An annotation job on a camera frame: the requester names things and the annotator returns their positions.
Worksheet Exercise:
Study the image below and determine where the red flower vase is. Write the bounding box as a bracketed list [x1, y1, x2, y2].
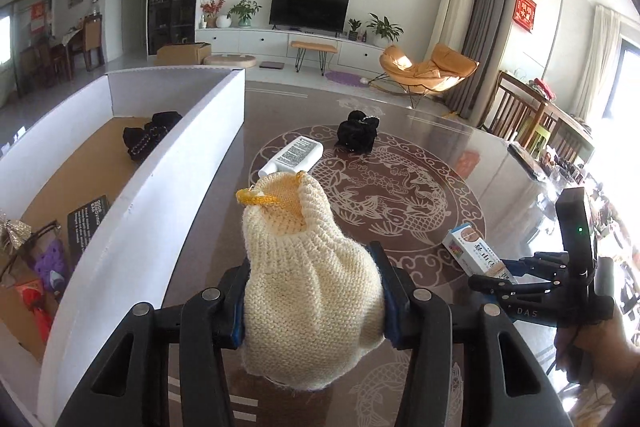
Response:
[200, 0, 227, 28]

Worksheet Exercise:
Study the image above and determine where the black odor removing bar box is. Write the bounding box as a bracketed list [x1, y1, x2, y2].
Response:
[67, 195, 111, 265]

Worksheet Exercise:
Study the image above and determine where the small wooden bench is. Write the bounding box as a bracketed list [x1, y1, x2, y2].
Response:
[290, 40, 338, 76]

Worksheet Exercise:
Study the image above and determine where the brown cardboard box on floor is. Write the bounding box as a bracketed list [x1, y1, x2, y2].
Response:
[154, 42, 212, 66]

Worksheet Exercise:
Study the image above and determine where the wooden chair at right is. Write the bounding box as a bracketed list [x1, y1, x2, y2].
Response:
[477, 70, 549, 147]

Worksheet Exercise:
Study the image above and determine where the white tv cabinet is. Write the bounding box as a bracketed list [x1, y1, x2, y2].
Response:
[195, 27, 383, 75]

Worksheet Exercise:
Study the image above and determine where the blue white medicine box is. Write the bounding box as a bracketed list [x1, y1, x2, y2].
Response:
[442, 223, 515, 283]

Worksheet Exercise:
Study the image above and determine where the white cardboard sorting box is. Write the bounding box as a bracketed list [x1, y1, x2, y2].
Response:
[1, 66, 245, 426]

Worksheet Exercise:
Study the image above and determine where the black flat television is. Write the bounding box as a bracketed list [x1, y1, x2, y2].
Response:
[269, 0, 349, 32]

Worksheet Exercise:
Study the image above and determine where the orange lounge chair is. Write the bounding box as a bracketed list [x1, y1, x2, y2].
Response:
[368, 43, 480, 108]

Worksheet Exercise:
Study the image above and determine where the black velvet scrunchie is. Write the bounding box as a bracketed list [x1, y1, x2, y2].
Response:
[336, 109, 380, 154]

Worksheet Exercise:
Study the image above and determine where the black scrunchie with chain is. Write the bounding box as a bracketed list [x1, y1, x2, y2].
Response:
[122, 112, 182, 162]

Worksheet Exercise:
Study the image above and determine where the cream knitted pouch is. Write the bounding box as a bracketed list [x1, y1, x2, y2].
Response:
[236, 172, 385, 391]

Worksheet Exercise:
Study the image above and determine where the dining table with chairs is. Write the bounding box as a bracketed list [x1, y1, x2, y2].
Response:
[18, 14, 106, 83]

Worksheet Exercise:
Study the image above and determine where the green potted plant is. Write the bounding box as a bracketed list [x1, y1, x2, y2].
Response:
[229, 0, 262, 27]

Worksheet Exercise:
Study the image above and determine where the silver sequin hair clip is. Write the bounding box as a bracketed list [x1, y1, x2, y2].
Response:
[1, 213, 61, 277]

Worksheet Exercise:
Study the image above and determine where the red candy wrapper packet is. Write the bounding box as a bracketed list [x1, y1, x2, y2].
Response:
[16, 279, 53, 343]

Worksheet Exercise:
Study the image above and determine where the person's right hand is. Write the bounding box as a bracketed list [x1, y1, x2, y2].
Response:
[554, 307, 639, 395]

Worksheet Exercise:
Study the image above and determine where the purple mermaid toy wand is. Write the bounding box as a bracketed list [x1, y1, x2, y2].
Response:
[35, 239, 70, 295]

